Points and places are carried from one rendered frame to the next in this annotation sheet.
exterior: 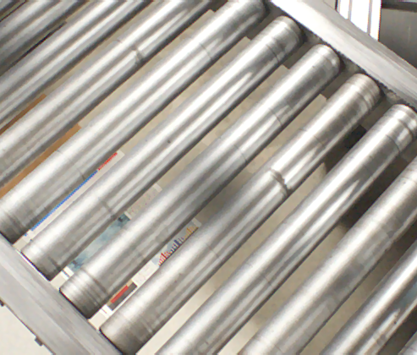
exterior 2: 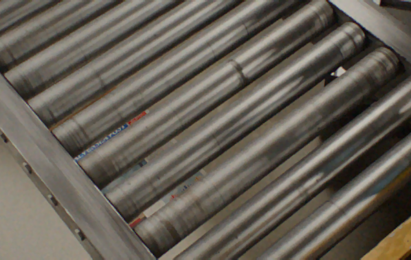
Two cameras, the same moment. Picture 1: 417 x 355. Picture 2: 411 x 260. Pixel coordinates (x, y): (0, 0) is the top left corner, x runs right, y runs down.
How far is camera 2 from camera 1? 0.28 m
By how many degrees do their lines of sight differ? 10
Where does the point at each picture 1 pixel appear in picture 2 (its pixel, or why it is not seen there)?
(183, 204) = (158, 80)
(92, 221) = (85, 85)
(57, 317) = (45, 148)
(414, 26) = (408, 22)
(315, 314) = (250, 166)
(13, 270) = (17, 113)
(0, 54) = not seen: outside the picture
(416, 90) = (363, 11)
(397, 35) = not seen: hidden behind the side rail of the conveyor
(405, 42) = not seen: hidden behind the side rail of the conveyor
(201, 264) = (164, 122)
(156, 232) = (133, 97)
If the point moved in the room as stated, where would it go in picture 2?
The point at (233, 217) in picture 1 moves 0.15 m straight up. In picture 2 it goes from (195, 91) to (188, 18)
